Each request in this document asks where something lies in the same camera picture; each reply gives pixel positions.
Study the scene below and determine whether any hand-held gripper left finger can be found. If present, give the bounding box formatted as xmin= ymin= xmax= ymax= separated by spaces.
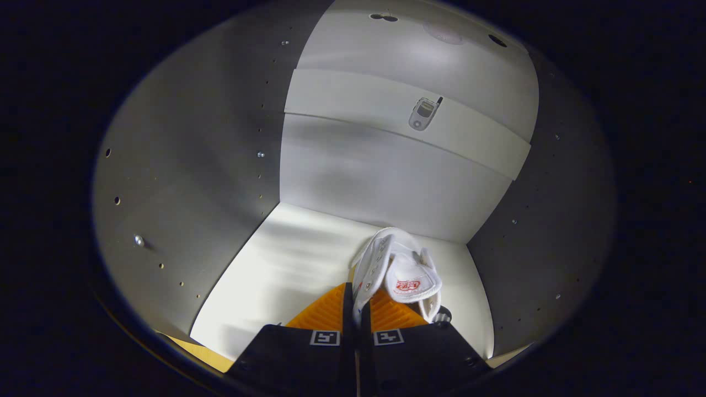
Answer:
xmin=229 ymin=282 xmax=358 ymax=397

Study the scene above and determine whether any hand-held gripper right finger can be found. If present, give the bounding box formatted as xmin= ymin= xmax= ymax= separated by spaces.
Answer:
xmin=357 ymin=287 xmax=491 ymax=397

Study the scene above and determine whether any white shoe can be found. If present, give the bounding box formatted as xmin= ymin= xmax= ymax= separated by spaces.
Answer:
xmin=351 ymin=227 xmax=443 ymax=326

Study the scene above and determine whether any grey cabinet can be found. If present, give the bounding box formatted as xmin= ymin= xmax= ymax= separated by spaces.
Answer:
xmin=91 ymin=0 xmax=616 ymax=364

